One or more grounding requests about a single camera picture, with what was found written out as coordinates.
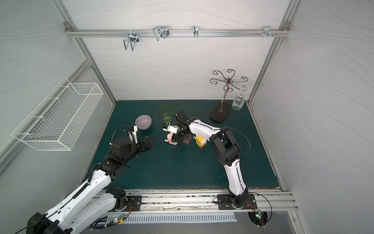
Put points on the clear wine glass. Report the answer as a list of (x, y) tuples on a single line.
[(239, 100)]

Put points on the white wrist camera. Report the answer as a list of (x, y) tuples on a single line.
[(170, 128), (132, 131)]

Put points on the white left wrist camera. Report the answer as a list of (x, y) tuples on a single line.
[(132, 131)]

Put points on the yellow pencil sharpener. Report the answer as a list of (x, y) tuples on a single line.
[(200, 141)]

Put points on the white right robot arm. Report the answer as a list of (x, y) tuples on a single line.
[(225, 148)]

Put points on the metal hook clip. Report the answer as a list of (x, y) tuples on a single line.
[(131, 41), (161, 31), (266, 33), (195, 31)]

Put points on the white slotted cable duct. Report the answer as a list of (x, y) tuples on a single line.
[(163, 218)]

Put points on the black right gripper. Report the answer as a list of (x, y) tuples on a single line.
[(178, 137)]

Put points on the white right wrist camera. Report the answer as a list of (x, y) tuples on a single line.
[(170, 128)]

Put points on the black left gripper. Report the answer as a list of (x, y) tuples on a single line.
[(141, 145)]

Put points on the lilac ceramic bowl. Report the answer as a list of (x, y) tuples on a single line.
[(143, 122)]

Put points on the copper glass holder stand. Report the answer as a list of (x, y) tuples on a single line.
[(221, 111)]

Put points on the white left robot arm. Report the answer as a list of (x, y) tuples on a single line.
[(75, 212)]

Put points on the green glass tumbler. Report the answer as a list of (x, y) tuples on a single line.
[(165, 113)]

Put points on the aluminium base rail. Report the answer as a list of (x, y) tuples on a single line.
[(202, 200)]

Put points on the white wire basket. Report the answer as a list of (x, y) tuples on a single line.
[(57, 122)]

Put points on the red transparent tray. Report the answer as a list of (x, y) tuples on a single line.
[(186, 139)]

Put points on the aluminium top rail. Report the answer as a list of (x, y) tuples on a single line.
[(174, 33)]

